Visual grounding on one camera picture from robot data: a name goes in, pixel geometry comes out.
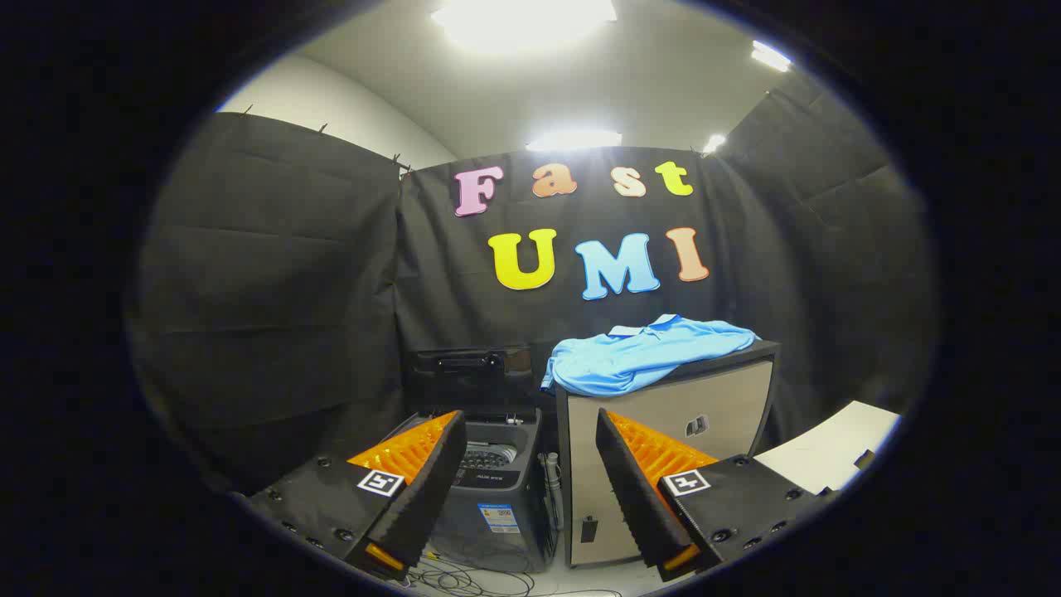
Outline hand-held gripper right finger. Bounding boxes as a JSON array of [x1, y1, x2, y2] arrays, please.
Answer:
[[595, 408, 838, 583]]

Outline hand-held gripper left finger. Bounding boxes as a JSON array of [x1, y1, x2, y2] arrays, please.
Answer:
[[245, 409, 468, 581]]

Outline dark grey washing machine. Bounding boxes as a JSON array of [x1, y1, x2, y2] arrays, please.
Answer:
[[406, 406, 558, 573]]

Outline light blue polo shirt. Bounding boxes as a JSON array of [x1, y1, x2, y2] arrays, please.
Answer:
[[540, 313, 761, 398]]

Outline beige and black cabinet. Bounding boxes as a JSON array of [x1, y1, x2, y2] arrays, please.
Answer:
[[555, 340, 782, 570]]

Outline white board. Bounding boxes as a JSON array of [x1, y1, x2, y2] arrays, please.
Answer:
[[753, 400, 902, 495]]

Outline black backdrop cloth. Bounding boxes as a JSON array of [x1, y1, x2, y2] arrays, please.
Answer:
[[124, 112, 937, 498]]

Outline ceiling light panel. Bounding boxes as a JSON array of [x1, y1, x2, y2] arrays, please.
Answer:
[[526, 129, 623, 153], [750, 40, 793, 74]]

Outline large ceiling light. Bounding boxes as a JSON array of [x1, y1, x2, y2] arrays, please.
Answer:
[[429, 0, 619, 52]]

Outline grey drain hose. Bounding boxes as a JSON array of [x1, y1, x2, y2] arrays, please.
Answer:
[[539, 452, 565, 531]]

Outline black floor cables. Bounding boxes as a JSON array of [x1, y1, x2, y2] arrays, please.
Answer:
[[405, 551, 623, 597]]

